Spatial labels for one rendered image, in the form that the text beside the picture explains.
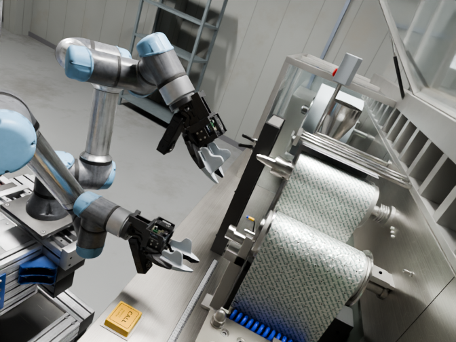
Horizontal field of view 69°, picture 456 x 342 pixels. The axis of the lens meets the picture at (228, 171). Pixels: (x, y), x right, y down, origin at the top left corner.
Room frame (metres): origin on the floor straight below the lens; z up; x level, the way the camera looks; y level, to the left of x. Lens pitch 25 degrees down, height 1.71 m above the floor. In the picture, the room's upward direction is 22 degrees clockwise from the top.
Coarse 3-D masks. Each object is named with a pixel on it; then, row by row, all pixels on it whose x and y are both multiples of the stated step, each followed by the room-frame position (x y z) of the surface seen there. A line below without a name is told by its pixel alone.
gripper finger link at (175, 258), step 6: (162, 252) 0.66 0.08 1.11; (168, 252) 0.66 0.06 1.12; (174, 252) 0.66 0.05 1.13; (180, 252) 0.65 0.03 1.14; (162, 258) 0.66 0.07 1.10; (168, 258) 0.66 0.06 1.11; (174, 258) 0.65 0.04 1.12; (180, 258) 0.65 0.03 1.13; (174, 264) 0.65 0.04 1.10; (180, 264) 0.65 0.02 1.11; (174, 270) 0.64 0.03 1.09; (180, 270) 0.65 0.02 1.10; (186, 270) 0.65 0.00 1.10; (192, 270) 0.66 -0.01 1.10
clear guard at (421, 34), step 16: (384, 0) 1.54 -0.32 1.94; (400, 0) 1.26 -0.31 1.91; (416, 0) 1.08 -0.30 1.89; (432, 0) 0.94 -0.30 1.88; (448, 0) 0.83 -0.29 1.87; (400, 16) 1.34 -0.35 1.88; (416, 16) 1.13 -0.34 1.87; (432, 16) 0.98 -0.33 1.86; (448, 16) 0.86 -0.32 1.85; (400, 32) 1.44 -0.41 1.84; (416, 32) 1.19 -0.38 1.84; (432, 32) 1.02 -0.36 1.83; (448, 32) 0.89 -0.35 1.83; (400, 48) 1.55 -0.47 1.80; (416, 48) 1.27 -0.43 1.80; (432, 48) 1.07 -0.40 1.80; (448, 48) 0.93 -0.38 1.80; (416, 64) 1.35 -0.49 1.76; (432, 64) 1.12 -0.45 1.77; (448, 64) 0.97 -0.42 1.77; (416, 80) 1.45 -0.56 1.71; (432, 80) 1.19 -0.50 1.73; (448, 80) 1.01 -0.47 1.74; (432, 96) 1.26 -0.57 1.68; (448, 96) 1.06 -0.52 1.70
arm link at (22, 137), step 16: (0, 96) 0.60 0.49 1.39; (0, 112) 0.54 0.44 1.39; (16, 112) 0.57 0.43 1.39; (0, 128) 0.52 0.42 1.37; (16, 128) 0.54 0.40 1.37; (32, 128) 0.58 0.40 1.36; (0, 144) 0.51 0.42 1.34; (16, 144) 0.53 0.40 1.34; (32, 144) 0.56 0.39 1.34; (0, 160) 0.51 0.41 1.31; (16, 160) 0.53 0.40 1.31; (0, 176) 0.55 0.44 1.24
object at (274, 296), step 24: (264, 264) 0.65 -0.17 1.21; (240, 288) 0.66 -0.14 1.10; (264, 288) 0.65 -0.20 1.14; (288, 288) 0.64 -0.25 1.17; (312, 288) 0.64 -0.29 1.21; (240, 312) 0.65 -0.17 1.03; (264, 312) 0.65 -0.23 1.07; (288, 312) 0.64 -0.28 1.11; (312, 312) 0.63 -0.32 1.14; (336, 312) 0.63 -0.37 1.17; (288, 336) 0.63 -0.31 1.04; (312, 336) 0.63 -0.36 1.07
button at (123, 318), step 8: (120, 304) 0.62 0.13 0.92; (112, 312) 0.59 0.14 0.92; (120, 312) 0.60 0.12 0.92; (128, 312) 0.61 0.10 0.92; (136, 312) 0.62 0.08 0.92; (112, 320) 0.57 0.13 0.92; (120, 320) 0.58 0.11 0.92; (128, 320) 0.59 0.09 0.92; (136, 320) 0.60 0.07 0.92; (112, 328) 0.56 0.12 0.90; (120, 328) 0.56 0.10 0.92; (128, 328) 0.57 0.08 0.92
